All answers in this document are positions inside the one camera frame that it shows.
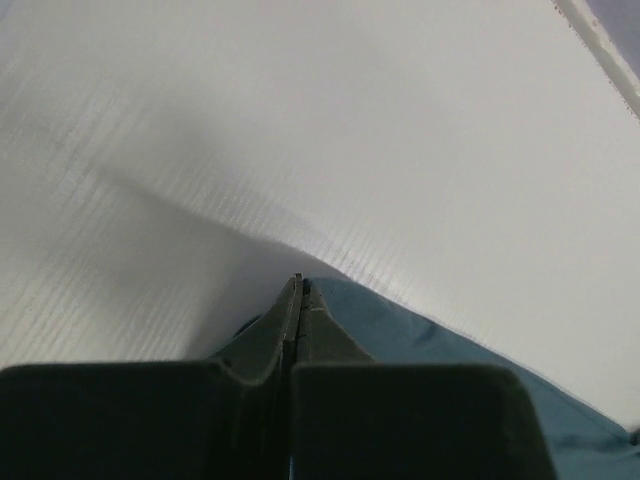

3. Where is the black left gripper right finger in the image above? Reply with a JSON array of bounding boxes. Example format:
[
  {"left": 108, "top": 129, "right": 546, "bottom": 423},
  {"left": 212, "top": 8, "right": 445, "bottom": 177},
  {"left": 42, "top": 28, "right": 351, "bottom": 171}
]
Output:
[{"left": 290, "top": 281, "right": 556, "bottom": 479}]

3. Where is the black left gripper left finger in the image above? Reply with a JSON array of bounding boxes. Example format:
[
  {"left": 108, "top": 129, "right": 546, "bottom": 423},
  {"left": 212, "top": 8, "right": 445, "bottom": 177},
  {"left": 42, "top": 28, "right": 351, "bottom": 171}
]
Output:
[{"left": 1, "top": 276, "right": 303, "bottom": 479}]

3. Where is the aluminium frame rail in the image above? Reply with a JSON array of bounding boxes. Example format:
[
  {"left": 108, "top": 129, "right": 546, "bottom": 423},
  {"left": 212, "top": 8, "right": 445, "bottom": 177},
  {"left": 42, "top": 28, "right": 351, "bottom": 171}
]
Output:
[{"left": 554, "top": 0, "right": 639, "bottom": 117}]

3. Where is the grey-blue t shirt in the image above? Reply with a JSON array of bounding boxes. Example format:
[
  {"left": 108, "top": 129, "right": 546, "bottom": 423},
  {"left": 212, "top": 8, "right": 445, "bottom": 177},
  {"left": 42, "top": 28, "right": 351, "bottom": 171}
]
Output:
[{"left": 229, "top": 275, "right": 640, "bottom": 480}]

